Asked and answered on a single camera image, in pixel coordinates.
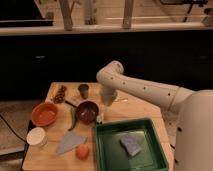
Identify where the white dish brush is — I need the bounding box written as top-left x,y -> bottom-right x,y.
96,105 -> 106,124

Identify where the purple bowl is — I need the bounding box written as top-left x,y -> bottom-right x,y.
76,101 -> 99,124

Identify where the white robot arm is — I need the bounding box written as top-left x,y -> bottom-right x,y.
96,61 -> 213,171

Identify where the orange bowl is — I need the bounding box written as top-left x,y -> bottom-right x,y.
31,102 -> 58,127

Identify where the metal fork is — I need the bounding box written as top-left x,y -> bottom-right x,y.
115,98 -> 128,102

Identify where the dark metal cup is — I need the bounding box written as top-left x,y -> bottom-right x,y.
78,84 -> 89,99

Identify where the green chili pepper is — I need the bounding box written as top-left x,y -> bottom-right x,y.
68,108 -> 77,131

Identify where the brown grape bunch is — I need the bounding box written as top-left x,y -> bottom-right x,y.
53,85 -> 67,104

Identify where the blue sponge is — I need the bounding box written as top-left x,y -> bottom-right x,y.
120,134 -> 141,157

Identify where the grey triangular cloth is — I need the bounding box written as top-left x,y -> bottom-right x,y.
56,131 -> 87,154

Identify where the green plastic tray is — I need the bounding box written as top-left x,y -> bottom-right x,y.
94,118 -> 169,171

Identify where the orange fruit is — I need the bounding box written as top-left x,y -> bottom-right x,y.
75,144 -> 89,160

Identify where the white cup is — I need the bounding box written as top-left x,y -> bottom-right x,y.
26,127 -> 47,147

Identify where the black cable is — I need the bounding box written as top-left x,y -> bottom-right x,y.
0,114 -> 28,144

